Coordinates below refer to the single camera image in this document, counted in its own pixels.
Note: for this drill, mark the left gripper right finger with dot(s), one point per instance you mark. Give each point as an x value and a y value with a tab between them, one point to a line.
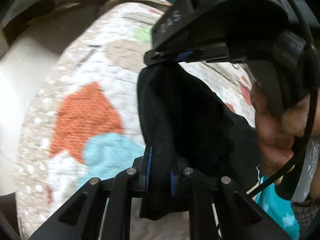
219	209

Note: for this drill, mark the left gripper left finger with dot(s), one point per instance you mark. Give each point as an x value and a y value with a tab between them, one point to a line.
100	209

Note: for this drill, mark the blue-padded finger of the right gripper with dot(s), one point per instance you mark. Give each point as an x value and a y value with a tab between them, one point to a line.
188	56

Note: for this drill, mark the black pants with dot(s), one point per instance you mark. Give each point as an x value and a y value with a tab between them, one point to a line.
180	116

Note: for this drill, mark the patterned quilted bed cover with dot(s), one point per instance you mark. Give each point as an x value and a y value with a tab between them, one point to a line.
83	122

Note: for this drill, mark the teal patterned cloth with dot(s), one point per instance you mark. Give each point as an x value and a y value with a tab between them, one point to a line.
279	210

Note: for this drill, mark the person's right hand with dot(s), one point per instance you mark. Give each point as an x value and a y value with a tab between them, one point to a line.
276	135

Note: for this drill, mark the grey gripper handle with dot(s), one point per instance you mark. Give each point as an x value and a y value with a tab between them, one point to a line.
295	185

